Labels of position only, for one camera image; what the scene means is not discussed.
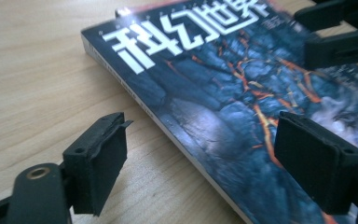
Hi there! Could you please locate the dark blue lava cover magazine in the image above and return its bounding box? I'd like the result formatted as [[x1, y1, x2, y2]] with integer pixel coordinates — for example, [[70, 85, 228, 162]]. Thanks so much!
[[80, 0, 358, 224]]

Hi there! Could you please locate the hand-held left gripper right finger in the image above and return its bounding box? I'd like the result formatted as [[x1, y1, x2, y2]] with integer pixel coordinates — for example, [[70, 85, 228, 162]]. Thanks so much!
[[274, 111, 358, 216]]

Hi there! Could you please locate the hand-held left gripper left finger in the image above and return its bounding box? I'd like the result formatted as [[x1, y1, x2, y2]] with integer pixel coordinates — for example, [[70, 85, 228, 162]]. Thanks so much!
[[62, 111, 134, 217]]

